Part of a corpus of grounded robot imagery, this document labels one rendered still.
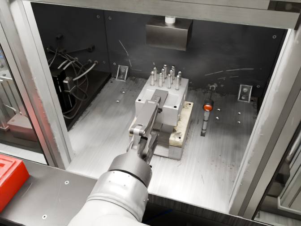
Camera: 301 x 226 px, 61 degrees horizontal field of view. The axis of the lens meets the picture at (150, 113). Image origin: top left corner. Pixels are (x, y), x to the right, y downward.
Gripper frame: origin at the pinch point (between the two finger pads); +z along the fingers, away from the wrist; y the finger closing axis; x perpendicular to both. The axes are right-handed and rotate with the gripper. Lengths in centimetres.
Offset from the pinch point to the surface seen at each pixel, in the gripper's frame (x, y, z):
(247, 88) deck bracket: -20.8, -9.9, 29.0
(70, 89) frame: 25.5, -3.1, 4.5
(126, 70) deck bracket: 19.6, -10.5, 28.9
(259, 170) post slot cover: -20.7, 2.8, -13.1
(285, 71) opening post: -18.9, 20.9, -12.8
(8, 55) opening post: 22.1, 16.8, -13.0
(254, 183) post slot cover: -20.9, -0.8, -13.2
